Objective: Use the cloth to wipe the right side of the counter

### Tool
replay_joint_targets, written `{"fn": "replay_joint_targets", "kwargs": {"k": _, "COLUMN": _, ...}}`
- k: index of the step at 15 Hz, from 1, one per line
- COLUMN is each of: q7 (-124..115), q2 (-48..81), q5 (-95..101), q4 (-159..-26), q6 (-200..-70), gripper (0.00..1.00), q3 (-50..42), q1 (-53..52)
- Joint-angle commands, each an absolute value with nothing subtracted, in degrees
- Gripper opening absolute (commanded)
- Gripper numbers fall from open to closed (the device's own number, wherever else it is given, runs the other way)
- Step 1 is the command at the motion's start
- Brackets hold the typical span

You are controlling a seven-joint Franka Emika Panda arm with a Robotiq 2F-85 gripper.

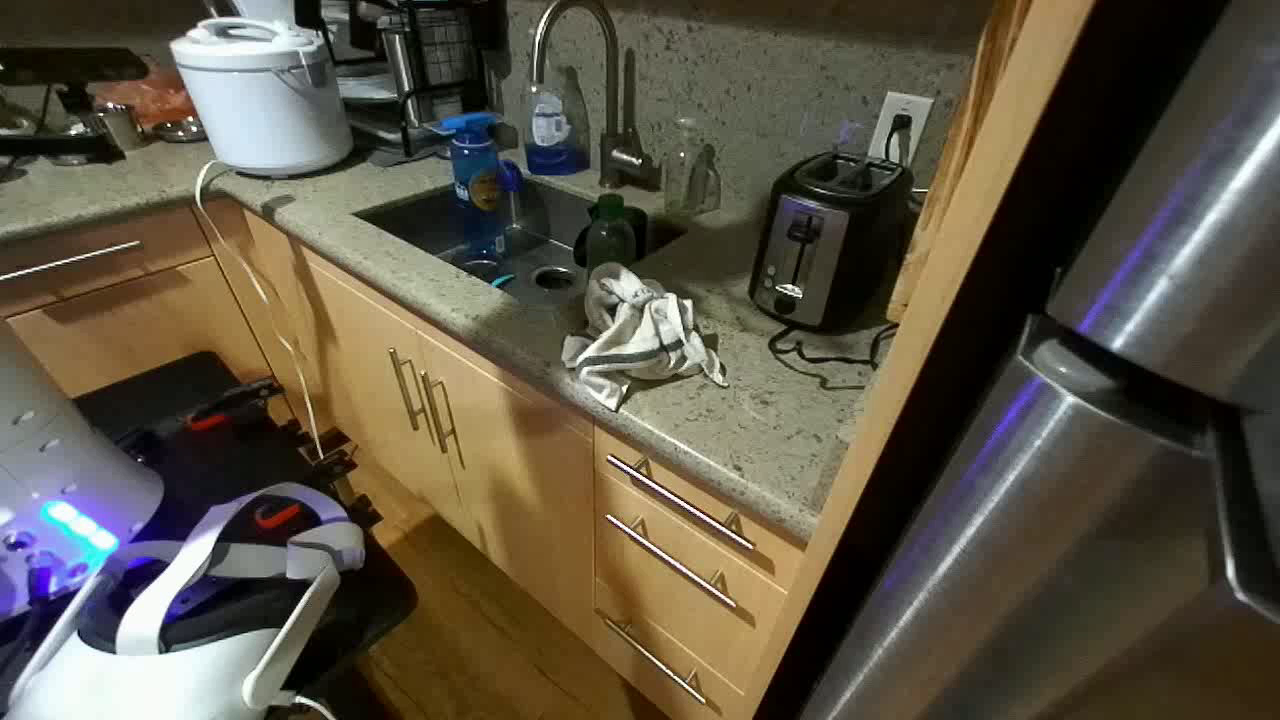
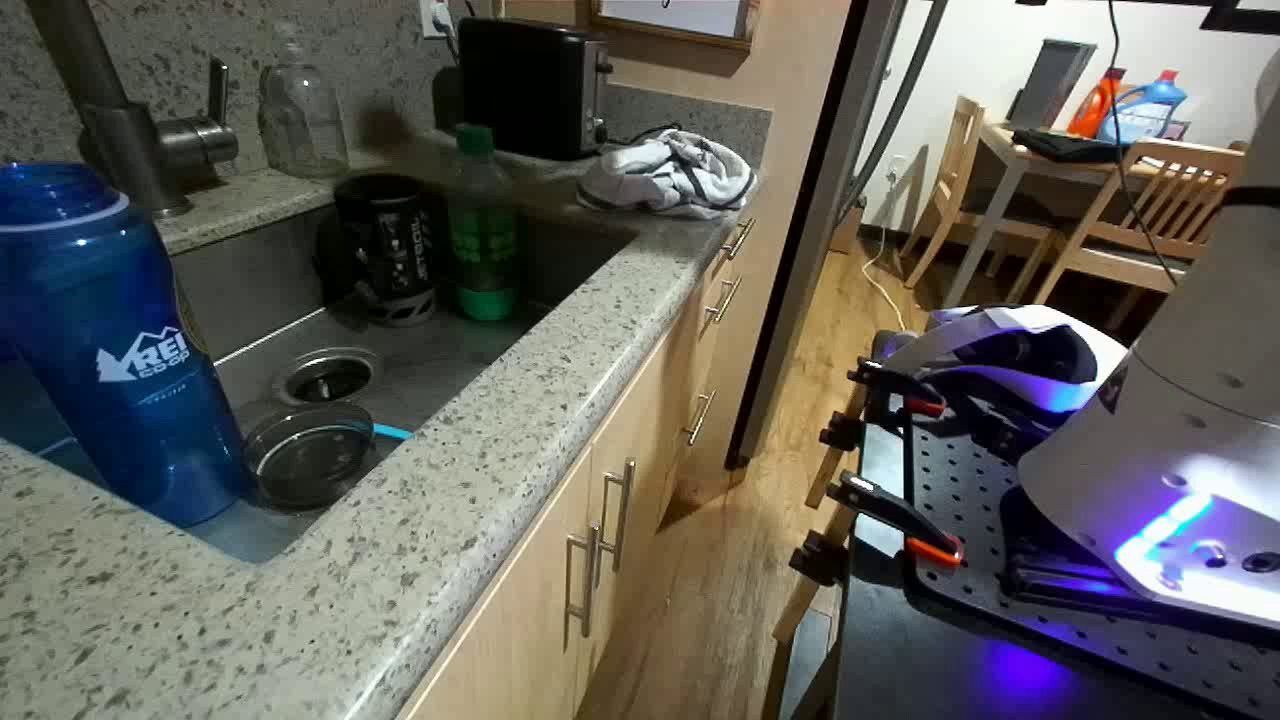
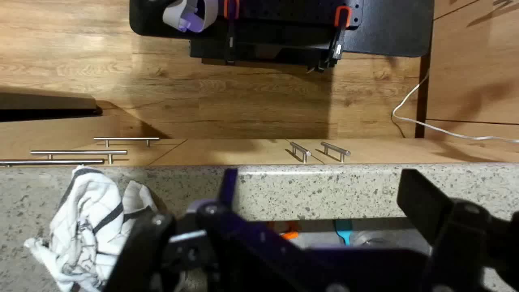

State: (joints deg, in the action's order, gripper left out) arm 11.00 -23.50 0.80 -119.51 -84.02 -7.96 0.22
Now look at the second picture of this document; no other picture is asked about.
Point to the white cloth with black stripes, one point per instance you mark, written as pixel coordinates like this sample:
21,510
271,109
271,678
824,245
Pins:
645,170

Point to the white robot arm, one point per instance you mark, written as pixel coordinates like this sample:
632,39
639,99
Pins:
1200,403

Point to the green soda bottle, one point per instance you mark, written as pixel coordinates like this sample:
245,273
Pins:
483,245

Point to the black clamp orange tip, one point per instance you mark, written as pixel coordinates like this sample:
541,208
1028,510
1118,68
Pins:
892,515
884,384

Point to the wooden kitchen cabinet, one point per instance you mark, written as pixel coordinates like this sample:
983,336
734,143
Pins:
535,626

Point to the black toaster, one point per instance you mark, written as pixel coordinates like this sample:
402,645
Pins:
535,86

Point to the metal sink drain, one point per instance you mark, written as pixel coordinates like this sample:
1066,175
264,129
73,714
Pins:
325,379

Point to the wooden framed board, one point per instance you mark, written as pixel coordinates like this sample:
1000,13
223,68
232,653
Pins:
675,47

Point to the round metal strainer lid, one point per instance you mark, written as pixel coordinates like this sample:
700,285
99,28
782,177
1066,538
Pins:
307,457

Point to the white VR headset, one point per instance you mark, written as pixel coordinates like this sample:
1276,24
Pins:
995,341

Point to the wooden chair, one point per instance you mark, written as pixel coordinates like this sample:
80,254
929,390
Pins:
1172,201
953,175

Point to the steel sink basin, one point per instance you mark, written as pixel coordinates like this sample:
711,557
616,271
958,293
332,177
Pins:
254,285

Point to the black robot cart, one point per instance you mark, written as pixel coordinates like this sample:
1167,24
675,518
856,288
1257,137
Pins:
922,667

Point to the wooden dining table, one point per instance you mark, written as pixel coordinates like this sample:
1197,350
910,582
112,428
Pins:
1020,155

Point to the open laptop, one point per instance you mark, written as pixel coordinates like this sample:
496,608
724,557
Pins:
1052,83

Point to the orange detergent bottle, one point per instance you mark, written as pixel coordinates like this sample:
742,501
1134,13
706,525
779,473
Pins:
1098,104

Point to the metal sink faucet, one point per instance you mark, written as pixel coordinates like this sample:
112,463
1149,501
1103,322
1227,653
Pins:
127,150

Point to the blue detergent bottle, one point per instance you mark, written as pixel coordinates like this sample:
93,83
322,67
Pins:
1152,109

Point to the white wall outlet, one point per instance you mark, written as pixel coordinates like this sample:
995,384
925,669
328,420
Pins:
439,18

